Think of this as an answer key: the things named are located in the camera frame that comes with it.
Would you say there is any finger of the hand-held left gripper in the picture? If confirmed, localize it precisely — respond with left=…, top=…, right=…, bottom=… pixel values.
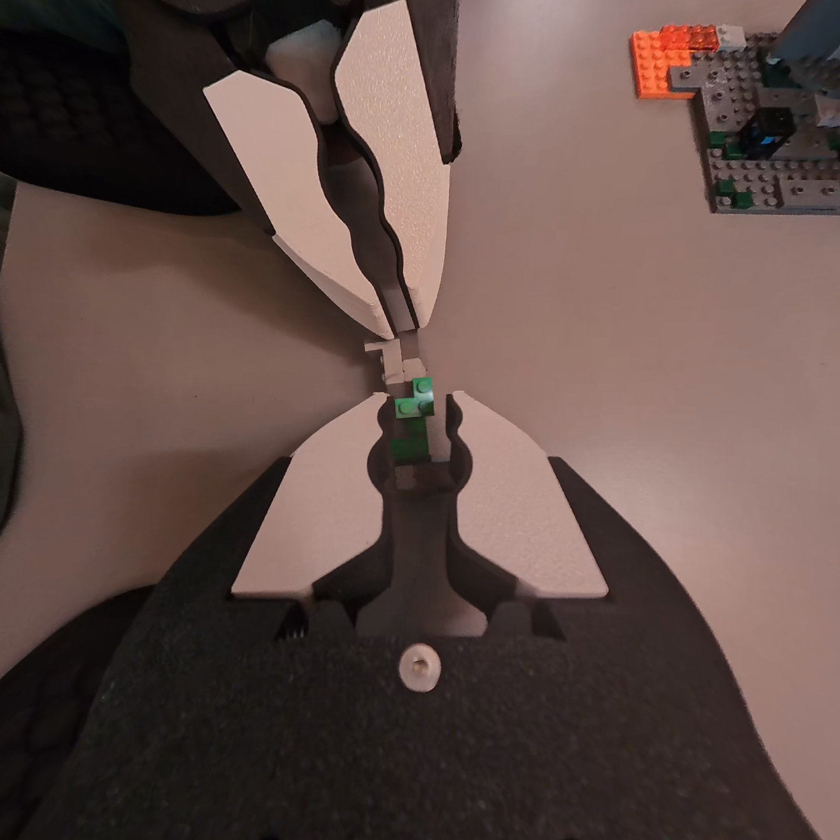
left=204, top=69, right=403, bottom=340
left=335, top=0, right=455, bottom=329

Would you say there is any black quilted wrist rest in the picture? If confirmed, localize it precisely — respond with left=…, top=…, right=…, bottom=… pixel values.
left=0, top=584, right=153, bottom=840
left=0, top=27, right=245, bottom=219

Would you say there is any orange brick plate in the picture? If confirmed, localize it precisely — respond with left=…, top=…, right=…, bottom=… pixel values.
left=630, top=25, right=748, bottom=101

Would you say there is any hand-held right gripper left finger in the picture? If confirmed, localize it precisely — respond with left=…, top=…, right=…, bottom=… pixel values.
left=230, top=390, right=395, bottom=602

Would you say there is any grey green brick tower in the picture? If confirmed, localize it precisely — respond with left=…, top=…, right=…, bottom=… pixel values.
left=696, top=0, right=840, bottom=215

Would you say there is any grey white brick column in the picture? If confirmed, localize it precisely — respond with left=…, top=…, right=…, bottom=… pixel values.
left=361, top=335, right=429, bottom=392

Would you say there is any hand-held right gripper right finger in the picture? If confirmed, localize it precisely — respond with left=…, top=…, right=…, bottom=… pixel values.
left=451, top=390, right=614, bottom=602

